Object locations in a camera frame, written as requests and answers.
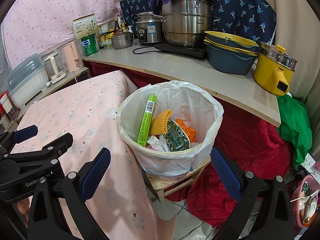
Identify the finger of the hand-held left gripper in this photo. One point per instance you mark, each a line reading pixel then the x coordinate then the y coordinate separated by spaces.
pixel 25 132
pixel 37 155

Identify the white glass electric kettle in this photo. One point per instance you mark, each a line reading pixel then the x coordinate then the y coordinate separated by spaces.
pixel 53 67

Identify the small wooden stool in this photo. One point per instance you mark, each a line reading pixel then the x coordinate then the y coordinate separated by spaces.
pixel 175 182

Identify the large steel steamer pot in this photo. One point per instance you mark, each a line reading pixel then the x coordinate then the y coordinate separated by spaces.
pixel 190 27

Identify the pink electric kettle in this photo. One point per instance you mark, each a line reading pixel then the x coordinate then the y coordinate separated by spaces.
pixel 72 57

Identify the blue and yellow basin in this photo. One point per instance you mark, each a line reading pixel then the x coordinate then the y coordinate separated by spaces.
pixel 252 50
pixel 230 63
pixel 230 38

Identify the tall sauce bottle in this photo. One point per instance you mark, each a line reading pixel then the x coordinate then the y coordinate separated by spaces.
pixel 117 26

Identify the green plastic bag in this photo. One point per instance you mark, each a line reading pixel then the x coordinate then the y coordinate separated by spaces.
pixel 295 125

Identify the white power plug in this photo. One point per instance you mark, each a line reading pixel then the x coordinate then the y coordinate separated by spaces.
pixel 48 83

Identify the orange plastic bag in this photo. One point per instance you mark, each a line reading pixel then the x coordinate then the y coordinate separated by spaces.
pixel 187 130

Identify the person's left hand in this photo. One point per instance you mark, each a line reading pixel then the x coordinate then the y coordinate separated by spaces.
pixel 24 208

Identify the white lidded dish drainer box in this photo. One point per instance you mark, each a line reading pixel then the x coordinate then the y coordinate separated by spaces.
pixel 27 85

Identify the clear plastic food container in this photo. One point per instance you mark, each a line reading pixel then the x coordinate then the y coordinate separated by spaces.
pixel 107 45

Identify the black induction cooker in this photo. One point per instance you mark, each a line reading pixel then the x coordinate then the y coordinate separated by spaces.
pixel 180 50

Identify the blue printed cloth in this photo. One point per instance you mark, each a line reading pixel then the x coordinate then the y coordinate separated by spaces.
pixel 237 7

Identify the clear plastic wrapper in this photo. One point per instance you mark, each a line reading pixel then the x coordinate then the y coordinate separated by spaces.
pixel 157 142

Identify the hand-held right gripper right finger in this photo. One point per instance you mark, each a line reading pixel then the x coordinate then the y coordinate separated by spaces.
pixel 226 172

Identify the small pump bottle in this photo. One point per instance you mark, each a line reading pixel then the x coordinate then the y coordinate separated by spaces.
pixel 130 29

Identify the steel rice cooker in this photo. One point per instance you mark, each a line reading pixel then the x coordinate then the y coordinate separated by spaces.
pixel 150 30

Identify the pale plastic bin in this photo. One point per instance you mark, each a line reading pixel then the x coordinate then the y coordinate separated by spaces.
pixel 162 162

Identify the pink dotted cloth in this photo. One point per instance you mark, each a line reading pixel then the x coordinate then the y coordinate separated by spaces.
pixel 50 17

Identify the beige curtain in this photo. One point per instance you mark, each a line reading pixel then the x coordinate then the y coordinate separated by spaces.
pixel 292 12

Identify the yellow foam fruit net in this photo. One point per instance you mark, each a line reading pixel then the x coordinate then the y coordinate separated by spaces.
pixel 160 122

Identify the yellow electric pot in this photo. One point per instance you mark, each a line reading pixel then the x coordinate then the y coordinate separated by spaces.
pixel 267 70

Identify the white bin liner bag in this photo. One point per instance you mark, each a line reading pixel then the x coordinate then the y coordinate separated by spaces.
pixel 195 100

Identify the dark glass bottle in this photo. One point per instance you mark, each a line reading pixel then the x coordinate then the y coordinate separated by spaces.
pixel 100 38

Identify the white carton with plant print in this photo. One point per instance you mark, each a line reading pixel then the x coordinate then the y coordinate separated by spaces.
pixel 85 26

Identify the pink plastic basket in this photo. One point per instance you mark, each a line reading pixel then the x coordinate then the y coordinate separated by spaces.
pixel 302 195

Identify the small steel pot with lid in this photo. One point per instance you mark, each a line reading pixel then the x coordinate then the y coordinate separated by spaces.
pixel 122 41

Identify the green foil packet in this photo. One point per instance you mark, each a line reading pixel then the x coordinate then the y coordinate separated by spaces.
pixel 177 136

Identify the pink printed tablecloth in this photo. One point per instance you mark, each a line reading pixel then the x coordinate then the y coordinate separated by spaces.
pixel 75 110

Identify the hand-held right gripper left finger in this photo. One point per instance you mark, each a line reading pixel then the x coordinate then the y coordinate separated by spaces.
pixel 96 175

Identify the grey counter board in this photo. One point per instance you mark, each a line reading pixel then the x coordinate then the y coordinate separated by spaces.
pixel 175 67

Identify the green tin can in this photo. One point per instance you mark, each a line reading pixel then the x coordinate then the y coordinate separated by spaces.
pixel 90 46

